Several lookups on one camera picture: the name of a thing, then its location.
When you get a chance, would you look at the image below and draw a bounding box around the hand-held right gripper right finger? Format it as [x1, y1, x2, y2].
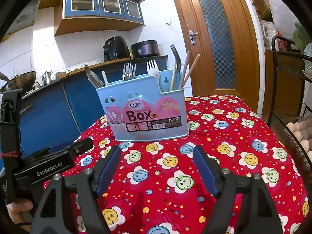
[192, 145, 284, 234]

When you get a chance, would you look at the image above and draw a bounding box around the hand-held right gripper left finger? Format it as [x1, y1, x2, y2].
[30, 146, 122, 234]

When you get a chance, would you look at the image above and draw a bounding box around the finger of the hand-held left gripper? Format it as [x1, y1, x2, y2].
[32, 138, 95, 156]

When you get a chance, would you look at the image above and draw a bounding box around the blue plastic utensil box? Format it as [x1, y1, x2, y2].
[96, 69, 189, 142]

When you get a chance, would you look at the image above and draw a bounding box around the wooden chopstick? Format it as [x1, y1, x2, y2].
[183, 51, 191, 88]
[182, 54, 201, 88]

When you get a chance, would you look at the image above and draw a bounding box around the person's left hand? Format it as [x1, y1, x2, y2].
[6, 199, 34, 222]

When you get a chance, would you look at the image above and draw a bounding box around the red smiley print tablecloth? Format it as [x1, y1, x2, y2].
[44, 95, 310, 234]

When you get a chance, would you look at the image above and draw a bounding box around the blue kitchen cabinet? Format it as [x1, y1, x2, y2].
[18, 56, 168, 156]

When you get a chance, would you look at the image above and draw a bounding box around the steel kettle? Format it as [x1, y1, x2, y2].
[41, 71, 58, 85]

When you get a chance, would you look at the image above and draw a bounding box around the dark wok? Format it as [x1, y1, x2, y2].
[0, 71, 37, 93]

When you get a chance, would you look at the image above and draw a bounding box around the pile of eggs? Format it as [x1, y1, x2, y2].
[286, 118, 312, 158]

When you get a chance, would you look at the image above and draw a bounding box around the black air fryer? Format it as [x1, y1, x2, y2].
[104, 36, 131, 62]

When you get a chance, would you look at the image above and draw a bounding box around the wooden door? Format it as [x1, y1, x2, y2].
[168, 0, 259, 113]

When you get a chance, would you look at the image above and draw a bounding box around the dark rice cooker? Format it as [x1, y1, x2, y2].
[132, 40, 160, 59]

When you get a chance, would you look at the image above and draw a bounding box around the wooden side cabinet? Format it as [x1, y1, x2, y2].
[264, 50, 305, 127]

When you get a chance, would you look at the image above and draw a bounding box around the clear plastic bag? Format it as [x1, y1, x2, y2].
[260, 19, 278, 51]

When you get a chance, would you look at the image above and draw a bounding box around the bag of green vegetables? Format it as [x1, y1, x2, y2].
[292, 22, 312, 54]

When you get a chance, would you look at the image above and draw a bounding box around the black wire rack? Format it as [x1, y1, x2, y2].
[267, 35, 312, 176]

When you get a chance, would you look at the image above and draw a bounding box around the steel door handle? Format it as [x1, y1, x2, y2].
[189, 29, 199, 45]

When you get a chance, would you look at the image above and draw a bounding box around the blue wall cabinet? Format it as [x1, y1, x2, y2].
[39, 0, 144, 36]

